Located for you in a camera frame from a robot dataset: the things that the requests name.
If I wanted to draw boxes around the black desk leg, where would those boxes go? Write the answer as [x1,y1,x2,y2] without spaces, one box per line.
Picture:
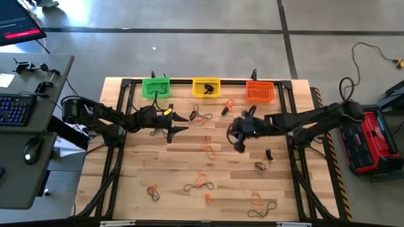
[47,115,90,151]

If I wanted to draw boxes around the yellow plastic basket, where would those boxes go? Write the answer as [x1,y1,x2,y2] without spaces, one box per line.
[191,77,221,99]

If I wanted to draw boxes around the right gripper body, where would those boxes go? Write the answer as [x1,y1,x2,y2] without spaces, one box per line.
[235,115,271,140]

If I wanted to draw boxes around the red and black tool box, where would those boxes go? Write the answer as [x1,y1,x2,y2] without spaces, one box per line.
[340,105,404,176]

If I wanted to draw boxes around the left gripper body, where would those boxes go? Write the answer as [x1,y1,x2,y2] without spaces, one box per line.
[135,105,173,130]

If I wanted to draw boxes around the black desk cable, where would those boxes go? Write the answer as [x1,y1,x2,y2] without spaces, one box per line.
[64,78,81,97]

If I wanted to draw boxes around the green plastic basket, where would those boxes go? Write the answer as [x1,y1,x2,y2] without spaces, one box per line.
[141,77,171,100]

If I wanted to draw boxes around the yellow black hazard strip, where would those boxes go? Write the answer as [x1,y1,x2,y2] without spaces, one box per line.
[315,88,354,222]

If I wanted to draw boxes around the black floor cable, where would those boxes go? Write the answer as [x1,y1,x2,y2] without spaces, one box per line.
[343,42,397,95]

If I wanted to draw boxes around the white paper sheet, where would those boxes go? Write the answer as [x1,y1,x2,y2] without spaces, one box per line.
[53,136,86,158]

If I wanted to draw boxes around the black computer mouse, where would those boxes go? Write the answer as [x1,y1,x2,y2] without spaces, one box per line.
[23,136,45,166]

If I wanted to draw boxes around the black desk clamp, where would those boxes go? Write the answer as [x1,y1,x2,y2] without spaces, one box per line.
[12,58,50,75]
[33,68,61,95]

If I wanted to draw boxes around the black backlit keyboard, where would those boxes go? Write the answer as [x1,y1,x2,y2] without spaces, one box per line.
[0,93,38,127]

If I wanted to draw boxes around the orange plastic basket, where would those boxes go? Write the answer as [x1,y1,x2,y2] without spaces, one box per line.
[245,80,275,103]

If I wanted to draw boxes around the dark blue equipment case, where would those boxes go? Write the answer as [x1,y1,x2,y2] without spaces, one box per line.
[375,79,404,112]

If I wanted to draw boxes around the pale paper note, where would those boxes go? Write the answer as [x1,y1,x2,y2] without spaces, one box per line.
[0,73,16,88]

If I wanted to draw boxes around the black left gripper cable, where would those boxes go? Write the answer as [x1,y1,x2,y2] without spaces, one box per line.
[152,90,168,111]

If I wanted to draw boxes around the grey desk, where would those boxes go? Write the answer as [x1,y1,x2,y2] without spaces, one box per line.
[0,52,75,211]

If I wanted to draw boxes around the silver frame bracket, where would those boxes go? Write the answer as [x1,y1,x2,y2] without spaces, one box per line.
[99,219,136,227]
[276,221,312,227]

